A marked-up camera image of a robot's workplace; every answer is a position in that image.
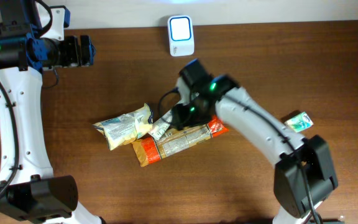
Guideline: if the white tube gold cap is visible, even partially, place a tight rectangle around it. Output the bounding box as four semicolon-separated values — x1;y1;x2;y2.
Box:
149;110;173;140

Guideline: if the orange spaghetti packet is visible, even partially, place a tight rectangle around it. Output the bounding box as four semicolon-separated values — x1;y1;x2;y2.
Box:
132;116;228;167

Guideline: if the cream snack bag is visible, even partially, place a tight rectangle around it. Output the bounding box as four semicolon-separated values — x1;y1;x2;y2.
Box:
93;103;153;151

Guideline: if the green tissue pack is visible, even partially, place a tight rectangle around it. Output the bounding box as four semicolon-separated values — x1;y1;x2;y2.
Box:
285;112;314;133

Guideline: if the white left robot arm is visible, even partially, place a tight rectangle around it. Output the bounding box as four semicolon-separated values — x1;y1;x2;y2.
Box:
0;1;103;223

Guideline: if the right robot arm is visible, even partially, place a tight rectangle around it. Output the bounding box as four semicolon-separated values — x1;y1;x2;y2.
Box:
171;59;338;223

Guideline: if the white barcode scanner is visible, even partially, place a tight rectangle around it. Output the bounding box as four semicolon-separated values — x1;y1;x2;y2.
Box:
167;15;195;57

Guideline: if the black right camera cable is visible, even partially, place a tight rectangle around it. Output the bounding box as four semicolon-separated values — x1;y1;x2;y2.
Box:
157;87;181;125

